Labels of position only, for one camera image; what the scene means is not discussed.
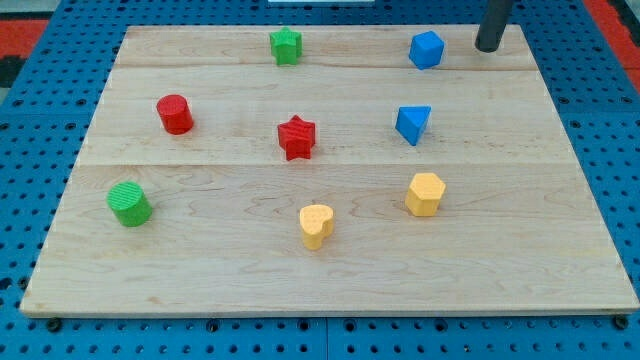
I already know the blue triangle block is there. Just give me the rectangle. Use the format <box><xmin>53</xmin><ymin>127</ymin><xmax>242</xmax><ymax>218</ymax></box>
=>
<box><xmin>395</xmin><ymin>105</ymin><xmax>432</xmax><ymax>146</ymax></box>

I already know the red cylinder block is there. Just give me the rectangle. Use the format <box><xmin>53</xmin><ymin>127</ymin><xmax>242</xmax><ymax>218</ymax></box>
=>
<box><xmin>156</xmin><ymin>94</ymin><xmax>194</xmax><ymax>135</ymax></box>

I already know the blue cube block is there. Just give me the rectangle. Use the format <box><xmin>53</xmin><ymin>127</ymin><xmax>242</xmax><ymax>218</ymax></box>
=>
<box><xmin>408</xmin><ymin>31</ymin><xmax>445</xmax><ymax>70</ymax></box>

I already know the green cylinder block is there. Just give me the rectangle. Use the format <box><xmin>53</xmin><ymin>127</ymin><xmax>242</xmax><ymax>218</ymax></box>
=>
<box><xmin>106</xmin><ymin>181</ymin><xmax>153</xmax><ymax>227</ymax></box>

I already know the green star block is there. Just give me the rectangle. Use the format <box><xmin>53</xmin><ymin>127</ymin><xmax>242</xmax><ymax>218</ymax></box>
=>
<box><xmin>269</xmin><ymin>27</ymin><xmax>303</xmax><ymax>66</ymax></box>

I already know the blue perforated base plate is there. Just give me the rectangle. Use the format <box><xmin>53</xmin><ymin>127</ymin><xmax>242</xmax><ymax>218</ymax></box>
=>
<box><xmin>1</xmin><ymin>0</ymin><xmax>639</xmax><ymax>359</ymax></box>

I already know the light wooden board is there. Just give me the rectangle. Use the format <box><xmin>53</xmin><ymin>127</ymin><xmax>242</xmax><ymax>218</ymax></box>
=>
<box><xmin>21</xmin><ymin>25</ymin><xmax>639</xmax><ymax>318</ymax></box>

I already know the yellow heart block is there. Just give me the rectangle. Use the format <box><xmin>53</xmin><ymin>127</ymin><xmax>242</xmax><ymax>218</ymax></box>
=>
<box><xmin>299</xmin><ymin>204</ymin><xmax>334</xmax><ymax>250</ymax></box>

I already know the black cylindrical robot arm tip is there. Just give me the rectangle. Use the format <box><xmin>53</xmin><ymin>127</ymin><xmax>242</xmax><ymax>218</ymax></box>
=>
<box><xmin>475</xmin><ymin>0</ymin><xmax>514</xmax><ymax>53</ymax></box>

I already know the red star block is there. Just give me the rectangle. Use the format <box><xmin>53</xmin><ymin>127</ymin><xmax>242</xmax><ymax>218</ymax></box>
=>
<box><xmin>277</xmin><ymin>115</ymin><xmax>316</xmax><ymax>161</ymax></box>

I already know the yellow hexagon block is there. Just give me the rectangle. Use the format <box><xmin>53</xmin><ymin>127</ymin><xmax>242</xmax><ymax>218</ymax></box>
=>
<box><xmin>405</xmin><ymin>173</ymin><xmax>446</xmax><ymax>217</ymax></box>

